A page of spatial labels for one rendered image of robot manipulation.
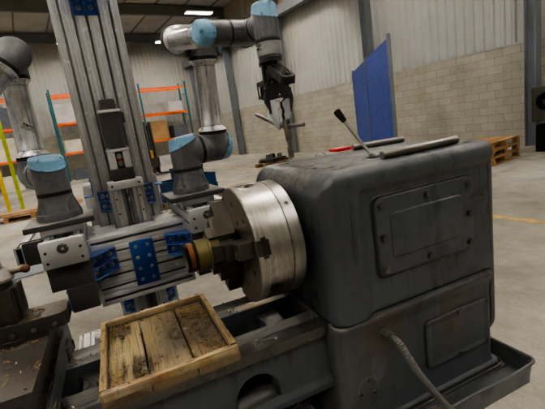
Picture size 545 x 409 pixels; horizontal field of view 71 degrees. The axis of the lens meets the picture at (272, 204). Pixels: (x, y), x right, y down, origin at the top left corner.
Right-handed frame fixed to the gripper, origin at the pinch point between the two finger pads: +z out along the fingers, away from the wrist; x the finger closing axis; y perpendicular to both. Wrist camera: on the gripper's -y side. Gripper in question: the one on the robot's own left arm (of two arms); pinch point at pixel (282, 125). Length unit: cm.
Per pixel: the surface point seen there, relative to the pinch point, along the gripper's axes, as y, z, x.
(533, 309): 33, 138, -176
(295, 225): -26.4, 23.9, 13.2
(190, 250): -13.9, 27.0, 36.9
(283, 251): -27.5, 29.2, 17.9
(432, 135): 749, 103, -866
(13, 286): -4, 27, 77
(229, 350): -29, 48, 36
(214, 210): -6.0, 20.1, 27.2
